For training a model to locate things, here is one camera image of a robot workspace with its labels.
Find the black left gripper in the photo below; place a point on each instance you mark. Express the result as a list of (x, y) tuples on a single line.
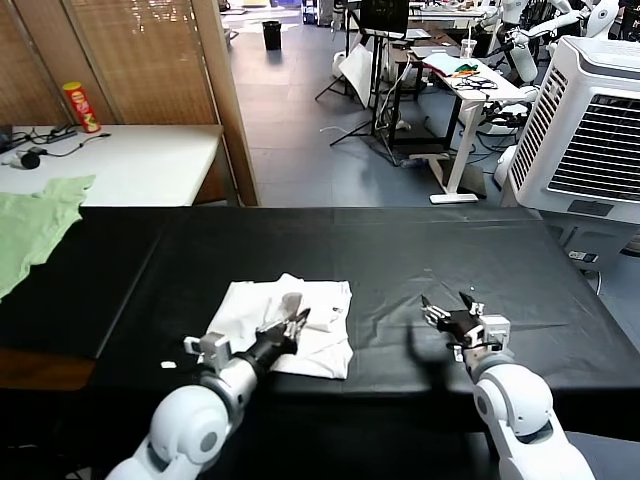
[(272, 347)]

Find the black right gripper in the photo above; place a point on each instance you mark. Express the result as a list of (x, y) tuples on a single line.
[(462, 327)]

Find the white printed t-shirt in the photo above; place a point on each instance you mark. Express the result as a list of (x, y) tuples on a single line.
[(320, 350)]

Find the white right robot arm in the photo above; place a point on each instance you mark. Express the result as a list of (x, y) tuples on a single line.
[(515, 405)]

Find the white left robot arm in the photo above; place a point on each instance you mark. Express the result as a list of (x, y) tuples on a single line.
[(190, 425)]

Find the black table cover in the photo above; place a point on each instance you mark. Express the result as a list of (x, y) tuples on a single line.
[(500, 250)]

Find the small white paper tag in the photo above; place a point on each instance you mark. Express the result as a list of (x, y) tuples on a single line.
[(168, 364)]

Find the white floor power strip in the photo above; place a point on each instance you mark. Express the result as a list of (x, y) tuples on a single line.
[(582, 256)]

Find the white side table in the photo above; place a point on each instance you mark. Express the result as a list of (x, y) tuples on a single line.
[(150, 165)]

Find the white air cooler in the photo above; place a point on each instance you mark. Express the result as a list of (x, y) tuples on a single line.
[(575, 125)]

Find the white standing desk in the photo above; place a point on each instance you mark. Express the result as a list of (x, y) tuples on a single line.
[(500, 87)]

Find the black monitor stand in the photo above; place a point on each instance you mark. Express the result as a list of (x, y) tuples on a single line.
[(375, 90)]

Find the orange green fabric piece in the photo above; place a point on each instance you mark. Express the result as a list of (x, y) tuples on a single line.
[(467, 70)]

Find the teal cloth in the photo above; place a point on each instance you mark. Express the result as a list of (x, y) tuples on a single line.
[(440, 62)]

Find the white humanoid robot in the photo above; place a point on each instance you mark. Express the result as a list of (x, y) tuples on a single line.
[(522, 60), (600, 15)]

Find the white reflector board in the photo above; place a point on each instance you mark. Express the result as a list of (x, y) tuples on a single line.
[(357, 70)]

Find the grey laptop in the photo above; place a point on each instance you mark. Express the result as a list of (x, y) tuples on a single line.
[(435, 51)]

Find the clear plastic cup with straw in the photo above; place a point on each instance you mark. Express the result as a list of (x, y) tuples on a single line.
[(468, 50)]

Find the light green t-shirt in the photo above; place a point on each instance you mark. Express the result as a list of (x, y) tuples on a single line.
[(30, 225)]

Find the black trash bin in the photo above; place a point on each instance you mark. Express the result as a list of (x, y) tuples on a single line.
[(271, 36)]

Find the black power strip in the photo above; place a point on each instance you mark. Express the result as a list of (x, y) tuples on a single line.
[(62, 134)]

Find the wooden folding screen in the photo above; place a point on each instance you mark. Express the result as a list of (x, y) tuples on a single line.
[(150, 60)]

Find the red chips can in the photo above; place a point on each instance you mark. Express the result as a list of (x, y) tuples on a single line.
[(82, 107)]

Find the black monitor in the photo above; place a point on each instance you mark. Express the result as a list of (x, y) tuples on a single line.
[(382, 15)]

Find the white black handheld device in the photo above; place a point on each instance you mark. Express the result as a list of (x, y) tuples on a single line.
[(30, 160)]

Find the black box device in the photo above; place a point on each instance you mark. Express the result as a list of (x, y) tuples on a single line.
[(5, 139)]

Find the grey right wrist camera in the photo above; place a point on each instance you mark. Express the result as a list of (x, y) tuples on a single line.
[(495, 330)]

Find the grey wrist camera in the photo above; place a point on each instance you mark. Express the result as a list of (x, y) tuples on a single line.
[(212, 347), (495, 330)]

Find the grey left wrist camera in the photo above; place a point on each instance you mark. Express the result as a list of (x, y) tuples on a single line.
[(212, 347)]

